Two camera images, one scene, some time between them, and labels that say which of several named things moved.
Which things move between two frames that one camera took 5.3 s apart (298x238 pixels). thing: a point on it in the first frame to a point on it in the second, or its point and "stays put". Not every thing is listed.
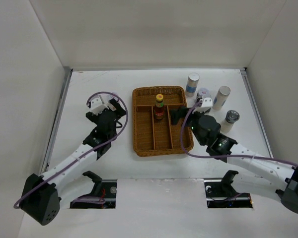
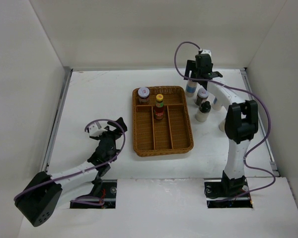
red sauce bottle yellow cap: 159,109 stays put
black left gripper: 119,111 to 116,134
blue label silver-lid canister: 192,80 stays put
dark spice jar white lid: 111,96 to 143,94
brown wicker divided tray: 154,132 stays put
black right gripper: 177,114 to 191,66
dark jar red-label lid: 201,92 stays put
